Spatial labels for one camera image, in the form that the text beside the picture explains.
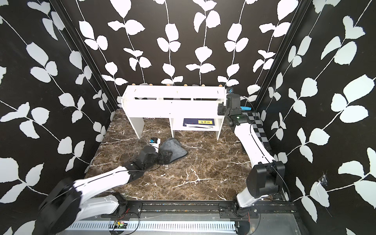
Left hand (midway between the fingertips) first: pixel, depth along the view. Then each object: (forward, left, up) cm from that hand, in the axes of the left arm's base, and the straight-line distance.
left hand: (167, 150), depth 85 cm
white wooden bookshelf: (+14, -14, +21) cm, 29 cm away
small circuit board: (-34, +23, -10) cm, 42 cm away
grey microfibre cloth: (+4, -2, -1) cm, 5 cm away
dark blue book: (+17, -21, +4) cm, 27 cm away
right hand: (+19, -33, +21) cm, 43 cm away
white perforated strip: (-36, +6, -11) cm, 38 cm away
